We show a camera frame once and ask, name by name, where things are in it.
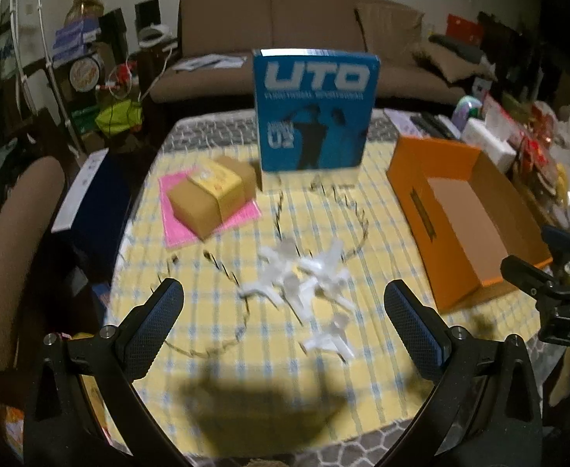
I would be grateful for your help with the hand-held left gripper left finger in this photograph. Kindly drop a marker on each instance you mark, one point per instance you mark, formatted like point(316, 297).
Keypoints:
point(161, 321)

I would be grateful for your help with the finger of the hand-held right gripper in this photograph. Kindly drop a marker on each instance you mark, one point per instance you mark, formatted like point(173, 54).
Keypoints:
point(562, 242)
point(528, 275)

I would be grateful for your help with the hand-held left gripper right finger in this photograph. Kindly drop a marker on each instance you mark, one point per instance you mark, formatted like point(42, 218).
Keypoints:
point(411, 326)

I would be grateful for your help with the orange cardboard box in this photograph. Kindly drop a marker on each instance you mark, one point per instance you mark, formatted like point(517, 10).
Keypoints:
point(440, 189)

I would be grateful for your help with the small cardboard box yellow tape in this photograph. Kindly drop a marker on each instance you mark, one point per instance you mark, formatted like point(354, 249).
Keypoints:
point(202, 204)

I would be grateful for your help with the pile of white plastic clips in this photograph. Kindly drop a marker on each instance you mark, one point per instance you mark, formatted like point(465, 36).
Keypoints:
point(285, 267)

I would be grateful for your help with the blue printed box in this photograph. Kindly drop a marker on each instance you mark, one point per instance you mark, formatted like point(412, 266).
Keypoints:
point(314, 121)

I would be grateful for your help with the yellow plaid tablecloth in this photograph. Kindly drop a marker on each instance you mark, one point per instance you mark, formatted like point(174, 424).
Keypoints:
point(387, 262)

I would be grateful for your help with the pink cloth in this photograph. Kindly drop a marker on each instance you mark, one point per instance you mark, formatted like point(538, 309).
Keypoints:
point(178, 236)

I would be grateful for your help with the pile of snack packets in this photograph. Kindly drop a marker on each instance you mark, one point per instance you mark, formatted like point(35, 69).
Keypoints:
point(543, 155)

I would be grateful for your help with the white tissue box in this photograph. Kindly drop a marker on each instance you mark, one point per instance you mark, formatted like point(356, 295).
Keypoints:
point(489, 143)

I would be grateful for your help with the navy box with white label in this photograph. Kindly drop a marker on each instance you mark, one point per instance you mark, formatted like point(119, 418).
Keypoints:
point(100, 204)

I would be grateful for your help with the purple and green bottle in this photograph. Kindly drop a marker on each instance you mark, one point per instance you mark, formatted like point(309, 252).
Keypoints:
point(467, 109)

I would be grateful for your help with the black remote control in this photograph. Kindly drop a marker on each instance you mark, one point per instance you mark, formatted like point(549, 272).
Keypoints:
point(448, 124)
point(428, 126)

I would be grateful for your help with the brown chair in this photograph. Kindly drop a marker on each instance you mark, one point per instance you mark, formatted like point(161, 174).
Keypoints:
point(17, 233)

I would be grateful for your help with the brown throw pillow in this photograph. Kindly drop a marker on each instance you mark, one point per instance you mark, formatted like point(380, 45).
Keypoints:
point(453, 70)

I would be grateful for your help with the lime green bag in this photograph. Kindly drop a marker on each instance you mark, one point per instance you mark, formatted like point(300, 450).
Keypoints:
point(119, 116)

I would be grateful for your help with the dark grey garment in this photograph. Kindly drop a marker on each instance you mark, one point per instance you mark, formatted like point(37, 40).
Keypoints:
point(458, 46)

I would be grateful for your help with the red box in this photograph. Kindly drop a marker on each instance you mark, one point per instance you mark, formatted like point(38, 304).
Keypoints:
point(465, 29)

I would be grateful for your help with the round white and orange tin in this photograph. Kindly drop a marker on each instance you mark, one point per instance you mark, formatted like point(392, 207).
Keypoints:
point(85, 73)

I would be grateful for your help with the papers on sofa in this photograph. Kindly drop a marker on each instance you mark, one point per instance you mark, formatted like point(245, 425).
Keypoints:
point(209, 62)

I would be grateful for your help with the white rounded device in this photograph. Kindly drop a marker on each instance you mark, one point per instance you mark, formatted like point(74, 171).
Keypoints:
point(152, 35)

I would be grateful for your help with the white pole rack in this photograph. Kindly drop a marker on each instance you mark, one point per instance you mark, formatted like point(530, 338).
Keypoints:
point(46, 53)

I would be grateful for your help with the black box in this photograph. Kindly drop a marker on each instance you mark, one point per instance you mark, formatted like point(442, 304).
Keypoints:
point(113, 31)

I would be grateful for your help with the stack of blue boxes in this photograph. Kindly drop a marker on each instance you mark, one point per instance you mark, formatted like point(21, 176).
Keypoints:
point(75, 39)

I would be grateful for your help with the black square speaker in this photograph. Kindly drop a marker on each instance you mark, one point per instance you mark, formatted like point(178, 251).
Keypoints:
point(147, 12)

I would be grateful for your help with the gold wrapped basket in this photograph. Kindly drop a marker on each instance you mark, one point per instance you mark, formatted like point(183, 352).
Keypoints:
point(89, 5)

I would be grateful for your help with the brown sofa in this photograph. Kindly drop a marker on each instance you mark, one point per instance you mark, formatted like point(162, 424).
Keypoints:
point(314, 14)

